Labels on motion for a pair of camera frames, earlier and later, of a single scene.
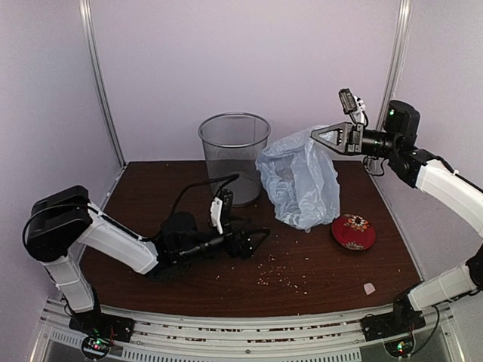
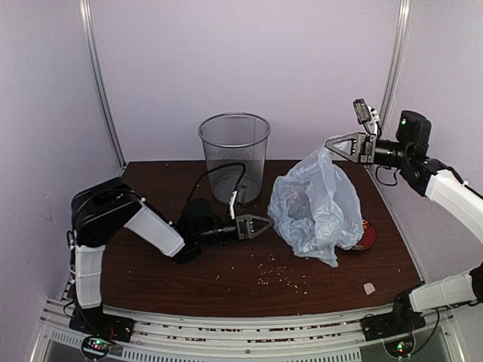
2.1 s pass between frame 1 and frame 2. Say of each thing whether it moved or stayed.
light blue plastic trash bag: moved
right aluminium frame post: stayed
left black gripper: moved
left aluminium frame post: stayed
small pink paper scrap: stayed
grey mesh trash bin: stayed
